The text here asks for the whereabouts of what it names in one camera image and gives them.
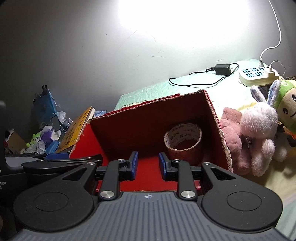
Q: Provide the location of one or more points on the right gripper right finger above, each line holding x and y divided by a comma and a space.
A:
181, 172

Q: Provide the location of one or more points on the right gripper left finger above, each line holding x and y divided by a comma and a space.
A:
114, 173

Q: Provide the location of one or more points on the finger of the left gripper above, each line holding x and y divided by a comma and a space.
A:
58, 166

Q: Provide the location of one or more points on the blue glasses case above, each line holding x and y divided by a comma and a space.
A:
52, 147

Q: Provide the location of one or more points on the small green alien toy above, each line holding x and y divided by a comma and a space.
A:
36, 137

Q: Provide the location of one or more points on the brown packing tape roll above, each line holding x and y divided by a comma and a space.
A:
184, 142

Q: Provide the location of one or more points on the purple toy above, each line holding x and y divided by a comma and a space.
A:
47, 138

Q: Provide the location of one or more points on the large red cardboard box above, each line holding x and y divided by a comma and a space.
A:
142, 128

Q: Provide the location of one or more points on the yellow book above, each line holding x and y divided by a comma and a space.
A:
75, 129

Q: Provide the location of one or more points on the blue bag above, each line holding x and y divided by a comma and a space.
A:
44, 106

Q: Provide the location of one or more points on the pink plush toy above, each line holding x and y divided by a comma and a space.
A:
236, 142

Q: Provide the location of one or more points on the light green patterned pillow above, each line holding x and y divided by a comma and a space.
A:
152, 92

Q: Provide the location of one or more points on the white bunny plush toy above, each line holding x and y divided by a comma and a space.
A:
259, 123

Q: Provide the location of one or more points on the white power strip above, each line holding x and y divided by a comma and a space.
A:
258, 76

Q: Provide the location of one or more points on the green cup plush toy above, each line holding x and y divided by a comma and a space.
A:
281, 97

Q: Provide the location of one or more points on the black power adapter with cable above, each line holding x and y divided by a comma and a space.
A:
222, 70

